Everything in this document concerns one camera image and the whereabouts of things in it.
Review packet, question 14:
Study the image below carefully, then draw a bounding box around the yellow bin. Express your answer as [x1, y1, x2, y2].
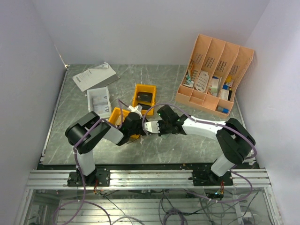
[108, 107, 130, 126]
[132, 84, 157, 115]

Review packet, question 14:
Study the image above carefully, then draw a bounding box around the black cards stack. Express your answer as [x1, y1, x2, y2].
[136, 91, 153, 110]

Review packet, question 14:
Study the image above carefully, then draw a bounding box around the white bin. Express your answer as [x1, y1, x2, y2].
[87, 87, 112, 119]

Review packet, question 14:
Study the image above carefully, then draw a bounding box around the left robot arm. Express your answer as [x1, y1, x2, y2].
[65, 112, 145, 187]

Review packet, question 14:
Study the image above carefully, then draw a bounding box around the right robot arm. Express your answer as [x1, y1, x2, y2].
[157, 105, 255, 186]

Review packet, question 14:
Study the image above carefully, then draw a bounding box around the silver VIP cards stack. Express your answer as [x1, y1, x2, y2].
[92, 95, 109, 114]

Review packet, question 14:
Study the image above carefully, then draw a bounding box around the white oval paint palette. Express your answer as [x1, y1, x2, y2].
[195, 70, 210, 92]

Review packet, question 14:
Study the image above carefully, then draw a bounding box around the orange file organizer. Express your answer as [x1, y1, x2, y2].
[176, 34, 255, 118]

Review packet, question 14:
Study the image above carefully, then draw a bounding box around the grey white booklet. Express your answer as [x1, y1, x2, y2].
[72, 62, 120, 94]

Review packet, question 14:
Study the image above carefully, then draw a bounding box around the red white box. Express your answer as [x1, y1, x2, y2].
[208, 76, 222, 94]

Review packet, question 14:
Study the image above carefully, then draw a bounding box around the blue white box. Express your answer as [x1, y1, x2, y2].
[220, 80, 234, 101]

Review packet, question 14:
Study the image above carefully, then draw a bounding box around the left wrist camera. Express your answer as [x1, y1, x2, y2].
[127, 105, 143, 117]

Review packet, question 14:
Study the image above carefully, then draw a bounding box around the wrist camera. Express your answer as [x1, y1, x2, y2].
[127, 105, 143, 117]
[143, 121, 160, 135]

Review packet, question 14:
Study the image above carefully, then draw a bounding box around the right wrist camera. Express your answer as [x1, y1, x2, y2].
[143, 121, 160, 135]

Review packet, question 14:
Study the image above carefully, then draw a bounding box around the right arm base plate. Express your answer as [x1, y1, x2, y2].
[188, 170, 233, 186]

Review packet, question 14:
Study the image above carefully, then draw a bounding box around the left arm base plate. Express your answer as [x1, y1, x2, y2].
[67, 170, 111, 187]

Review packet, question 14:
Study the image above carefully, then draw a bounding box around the aluminium rail frame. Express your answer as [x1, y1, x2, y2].
[15, 169, 283, 225]

